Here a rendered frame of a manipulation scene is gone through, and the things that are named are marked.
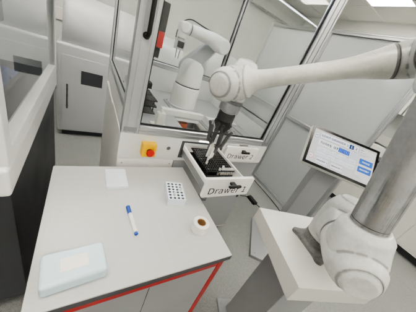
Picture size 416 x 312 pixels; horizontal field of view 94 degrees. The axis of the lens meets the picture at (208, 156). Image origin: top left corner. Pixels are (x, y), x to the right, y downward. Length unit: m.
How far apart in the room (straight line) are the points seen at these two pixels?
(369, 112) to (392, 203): 1.79
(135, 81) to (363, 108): 2.12
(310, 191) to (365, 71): 1.21
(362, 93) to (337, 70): 1.74
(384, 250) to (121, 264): 0.75
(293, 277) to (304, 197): 1.09
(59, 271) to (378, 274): 0.83
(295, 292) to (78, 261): 0.69
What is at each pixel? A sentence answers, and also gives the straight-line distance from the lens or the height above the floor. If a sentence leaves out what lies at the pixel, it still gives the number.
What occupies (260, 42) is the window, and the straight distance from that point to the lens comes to 1.17.
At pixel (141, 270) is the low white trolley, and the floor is 0.76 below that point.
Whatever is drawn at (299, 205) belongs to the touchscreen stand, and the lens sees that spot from 1.91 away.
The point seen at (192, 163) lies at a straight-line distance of 1.03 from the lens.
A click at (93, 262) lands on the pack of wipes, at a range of 0.70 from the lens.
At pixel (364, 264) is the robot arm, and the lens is 0.73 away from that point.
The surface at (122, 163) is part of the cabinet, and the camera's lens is 1.11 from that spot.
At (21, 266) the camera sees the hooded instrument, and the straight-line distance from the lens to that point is 1.32.
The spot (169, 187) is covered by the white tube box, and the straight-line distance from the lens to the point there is 0.96.
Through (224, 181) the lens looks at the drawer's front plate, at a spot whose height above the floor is 0.91.
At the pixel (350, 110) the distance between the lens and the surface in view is 2.51.
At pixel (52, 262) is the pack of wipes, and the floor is 0.80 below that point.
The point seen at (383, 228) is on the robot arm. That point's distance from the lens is 0.75.
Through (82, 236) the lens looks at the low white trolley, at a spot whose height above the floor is 0.76.
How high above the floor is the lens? 1.40
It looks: 27 degrees down
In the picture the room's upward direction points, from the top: 22 degrees clockwise
